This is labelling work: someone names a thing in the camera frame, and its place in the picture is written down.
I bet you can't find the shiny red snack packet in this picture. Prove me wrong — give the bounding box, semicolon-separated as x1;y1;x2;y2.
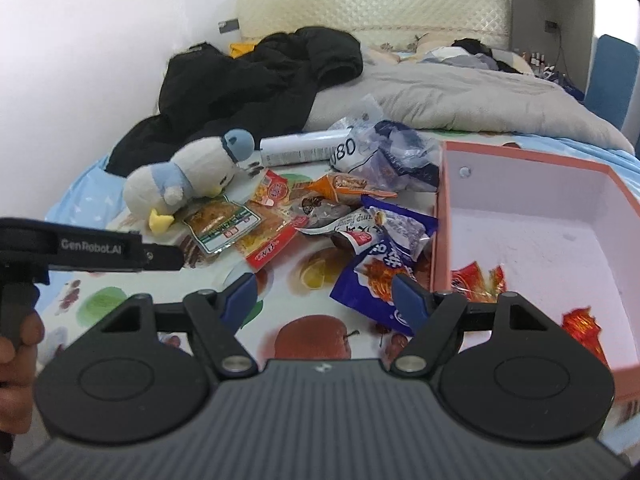
560;307;610;367
450;261;508;305

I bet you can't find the red and yellow snack packet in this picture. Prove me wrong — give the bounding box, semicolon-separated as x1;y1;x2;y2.
235;205;301;272

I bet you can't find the cream quilted headboard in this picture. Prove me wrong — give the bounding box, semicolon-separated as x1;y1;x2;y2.
235;0;511;53

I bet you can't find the pile of clothes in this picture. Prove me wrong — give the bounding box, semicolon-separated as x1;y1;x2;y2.
415;32;533;75

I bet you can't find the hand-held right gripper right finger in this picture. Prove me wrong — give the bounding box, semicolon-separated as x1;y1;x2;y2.
391;274;568;377

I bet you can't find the orange snack packet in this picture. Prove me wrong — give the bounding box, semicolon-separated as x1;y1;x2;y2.
287;172;399;207

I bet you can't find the black jacket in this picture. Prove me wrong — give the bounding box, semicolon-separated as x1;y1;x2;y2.
107;26;364;178

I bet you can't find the plush penguin toy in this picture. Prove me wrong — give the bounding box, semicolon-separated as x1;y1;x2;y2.
122;129;256;236

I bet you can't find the row of small bottles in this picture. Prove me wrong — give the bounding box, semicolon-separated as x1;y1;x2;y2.
520;49;563;83

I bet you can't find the purple snack packet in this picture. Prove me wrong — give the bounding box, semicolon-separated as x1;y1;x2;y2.
360;195;439;262

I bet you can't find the thin black cable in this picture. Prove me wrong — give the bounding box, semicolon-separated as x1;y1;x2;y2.
555;30;569;81

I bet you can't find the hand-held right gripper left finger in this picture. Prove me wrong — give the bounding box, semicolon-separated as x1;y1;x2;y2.
80;272;260;380

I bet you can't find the dark brown clear snack packet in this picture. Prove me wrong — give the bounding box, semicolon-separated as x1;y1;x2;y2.
295;195;367;237

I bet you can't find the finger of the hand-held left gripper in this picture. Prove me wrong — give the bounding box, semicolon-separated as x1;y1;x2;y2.
141;242;186;272

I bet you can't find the blue snack packet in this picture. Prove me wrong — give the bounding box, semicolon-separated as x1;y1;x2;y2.
330;225;432;337

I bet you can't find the pink cardboard box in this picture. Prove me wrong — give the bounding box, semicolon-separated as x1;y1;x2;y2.
431;141;640;407

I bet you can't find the blue chair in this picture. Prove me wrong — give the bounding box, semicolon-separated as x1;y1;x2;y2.
584;35;640;131

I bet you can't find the clear green-label snack packet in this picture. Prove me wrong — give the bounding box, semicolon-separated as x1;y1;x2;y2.
182;195;264;256

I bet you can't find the white spray can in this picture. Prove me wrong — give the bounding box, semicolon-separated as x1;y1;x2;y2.
259;127;353;167

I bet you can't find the small red snack packet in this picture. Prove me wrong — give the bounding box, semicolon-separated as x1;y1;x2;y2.
250;170;292;209

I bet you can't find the grey blanket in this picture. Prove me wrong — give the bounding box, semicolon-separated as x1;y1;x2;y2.
305;47;636;156

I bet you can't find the person's left hand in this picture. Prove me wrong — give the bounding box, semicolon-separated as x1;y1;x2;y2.
0;310;46;434

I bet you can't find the clear blue-printed plastic bag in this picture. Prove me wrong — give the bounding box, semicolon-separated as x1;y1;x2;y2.
327;94;443;193

